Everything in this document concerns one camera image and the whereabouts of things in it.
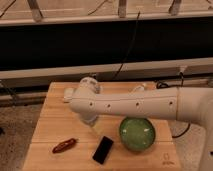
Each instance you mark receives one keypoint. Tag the white plastic bottle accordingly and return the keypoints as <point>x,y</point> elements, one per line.
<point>139,88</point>

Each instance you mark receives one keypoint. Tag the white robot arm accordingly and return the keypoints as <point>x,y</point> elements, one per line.
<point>186,104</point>

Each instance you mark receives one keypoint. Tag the black smartphone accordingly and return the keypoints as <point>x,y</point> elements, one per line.
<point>103,150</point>

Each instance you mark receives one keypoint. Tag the green bowl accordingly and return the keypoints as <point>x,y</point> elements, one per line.
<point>137,134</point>

